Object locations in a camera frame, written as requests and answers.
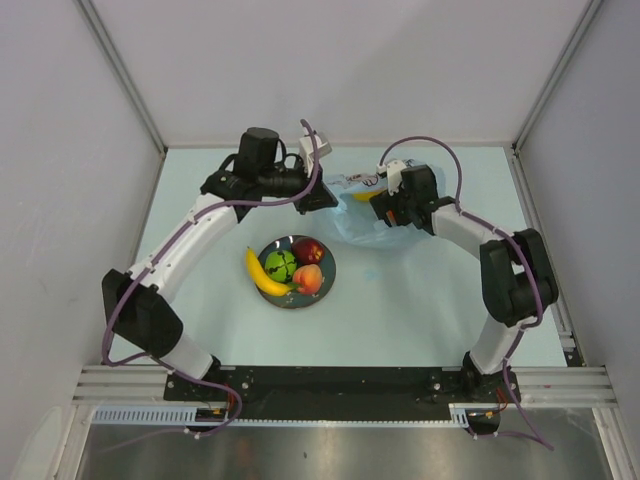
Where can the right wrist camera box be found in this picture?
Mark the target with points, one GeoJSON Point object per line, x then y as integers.
{"type": "Point", "coordinates": [392, 171]}

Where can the yellow fake banana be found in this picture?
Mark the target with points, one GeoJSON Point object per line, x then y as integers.
{"type": "Point", "coordinates": [262, 280]}

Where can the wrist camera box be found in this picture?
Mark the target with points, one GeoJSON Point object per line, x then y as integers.
{"type": "Point", "coordinates": [312, 148]}
{"type": "Point", "coordinates": [392, 171]}

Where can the red fake apple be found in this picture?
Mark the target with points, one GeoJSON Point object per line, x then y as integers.
{"type": "Point", "coordinates": [308, 250]}

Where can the light blue printed plastic bag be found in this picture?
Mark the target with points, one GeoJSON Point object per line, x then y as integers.
{"type": "Point", "coordinates": [355, 223]}

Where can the white slotted cable duct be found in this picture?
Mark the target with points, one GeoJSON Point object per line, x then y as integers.
{"type": "Point", "coordinates": [195, 417]}

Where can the aluminium frame rail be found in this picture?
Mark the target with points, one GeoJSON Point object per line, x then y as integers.
{"type": "Point", "coordinates": [540, 387]}

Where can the green fake watermelon ball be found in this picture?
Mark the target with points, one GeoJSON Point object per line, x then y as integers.
{"type": "Point", "coordinates": [280, 266]}

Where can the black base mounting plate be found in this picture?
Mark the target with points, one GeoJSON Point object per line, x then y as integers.
{"type": "Point", "coordinates": [362, 394]}

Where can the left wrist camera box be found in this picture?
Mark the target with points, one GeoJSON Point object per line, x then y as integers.
{"type": "Point", "coordinates": [312, 148]}

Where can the left corner aluminium post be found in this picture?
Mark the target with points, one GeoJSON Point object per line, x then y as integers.
{"type": "Point", "coordinates": [114, 60]}

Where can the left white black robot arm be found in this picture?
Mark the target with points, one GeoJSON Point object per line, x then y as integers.
{"type": "Point", "coordinates": [137, 302]}

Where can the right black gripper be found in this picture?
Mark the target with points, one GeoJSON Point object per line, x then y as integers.
{"type": "Point", "coordinates": [382, 202]}

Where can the corner aluminium post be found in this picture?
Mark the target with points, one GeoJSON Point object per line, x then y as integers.
{"type": "Point", "coordinates": [114, 60]}
{"type": "Point", "coordinates": [560, 67]}

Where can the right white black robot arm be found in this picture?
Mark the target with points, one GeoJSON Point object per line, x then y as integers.
{"type": "Point", "coordinates": [517, 281]}

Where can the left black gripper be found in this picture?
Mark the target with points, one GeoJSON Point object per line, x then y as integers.
{"type": "Point", "coordinates": [318, 198]}

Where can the right corner aluminium post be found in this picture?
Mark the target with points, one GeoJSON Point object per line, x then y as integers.
{"type": "Point", "coordinates": [560, 67]}

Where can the orange fake peach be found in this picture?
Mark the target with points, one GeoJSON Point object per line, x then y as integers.
{"type": "Point", "coordinates": [308, 279]}

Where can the dark blue ceramic plate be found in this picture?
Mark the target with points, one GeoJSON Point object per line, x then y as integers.
{"type": "Point", "coordinates": [295, 300]}

